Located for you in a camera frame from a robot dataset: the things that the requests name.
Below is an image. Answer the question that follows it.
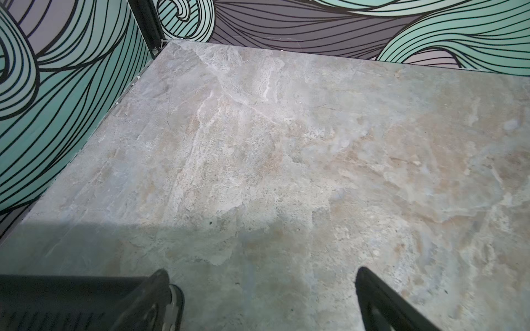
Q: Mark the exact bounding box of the black corner frame post left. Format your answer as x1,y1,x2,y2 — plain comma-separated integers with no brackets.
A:
128,0,166,59

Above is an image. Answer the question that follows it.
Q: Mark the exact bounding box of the black flat box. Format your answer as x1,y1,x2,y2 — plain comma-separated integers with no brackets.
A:
1,274,145,330

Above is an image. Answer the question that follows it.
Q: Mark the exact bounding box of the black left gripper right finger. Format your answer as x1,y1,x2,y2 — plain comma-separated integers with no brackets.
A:
356,266,439,330

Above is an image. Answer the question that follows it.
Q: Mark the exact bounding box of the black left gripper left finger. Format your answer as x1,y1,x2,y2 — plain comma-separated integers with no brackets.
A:
108,269,184,331

